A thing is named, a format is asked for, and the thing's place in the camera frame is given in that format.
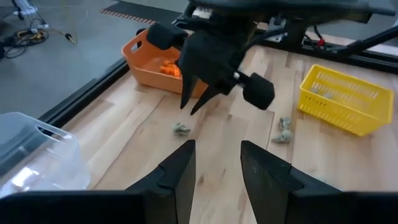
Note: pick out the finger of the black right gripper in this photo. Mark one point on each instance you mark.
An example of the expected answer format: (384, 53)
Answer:
(208, 96)
(188, 88)

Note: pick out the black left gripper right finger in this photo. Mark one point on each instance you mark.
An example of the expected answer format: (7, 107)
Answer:
(267, 186)

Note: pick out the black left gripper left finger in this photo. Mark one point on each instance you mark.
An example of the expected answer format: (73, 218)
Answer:
(177, 180)

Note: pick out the small orange skeleton piece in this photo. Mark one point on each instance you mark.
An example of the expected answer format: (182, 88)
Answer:
(166, 64)
(176, 72)
(168, 71)

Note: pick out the small beige plastic skull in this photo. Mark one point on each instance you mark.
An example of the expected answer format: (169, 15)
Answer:
(182, 129)
(284, 123)
(283, 137)

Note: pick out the yellow plastic basket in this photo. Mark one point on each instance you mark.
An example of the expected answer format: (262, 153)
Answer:
(345, 115)

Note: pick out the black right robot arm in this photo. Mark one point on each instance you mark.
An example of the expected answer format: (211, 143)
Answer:
(280, 7)

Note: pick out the orange plastic bin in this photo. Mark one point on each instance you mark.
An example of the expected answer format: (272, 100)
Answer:
(146, 68)

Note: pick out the black floor mat striped edge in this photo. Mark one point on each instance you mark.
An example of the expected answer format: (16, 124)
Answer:
(140, 9)

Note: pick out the clear plastic bin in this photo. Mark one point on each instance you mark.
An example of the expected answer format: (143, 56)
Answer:
(40, 155)

